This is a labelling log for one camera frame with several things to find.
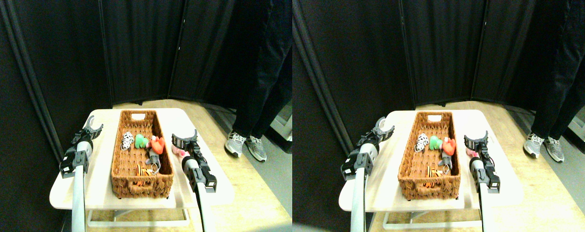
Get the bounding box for orange black striped toy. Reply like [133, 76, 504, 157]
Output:
[428, 167, 445, 188]
[135, 164, 155, 187]

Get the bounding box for brown wicker basket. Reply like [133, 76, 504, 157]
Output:
[111, 110, 174, 199]
[399, 112, 462, 200]

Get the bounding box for white low table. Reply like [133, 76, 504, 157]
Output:
[339, 110, 524, 230]
[49, 108, 235, 228]

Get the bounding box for person's legs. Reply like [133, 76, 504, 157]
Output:
[523, 0, 585, 163]
[225, 0, 293, 162]

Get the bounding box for grey mouse toy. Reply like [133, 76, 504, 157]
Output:
[145, 149, 161, 174]
[438, 150, 453, 174]

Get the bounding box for black curtain stand pole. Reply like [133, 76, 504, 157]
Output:
[0, 0, 66, 167]
[292, 0, 360, 168]

